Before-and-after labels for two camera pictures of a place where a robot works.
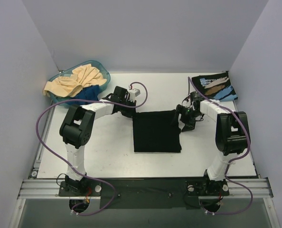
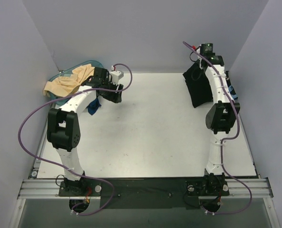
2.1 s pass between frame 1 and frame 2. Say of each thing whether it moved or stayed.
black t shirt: moved
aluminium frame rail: stayed
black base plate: stayed
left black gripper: moved
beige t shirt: stayed
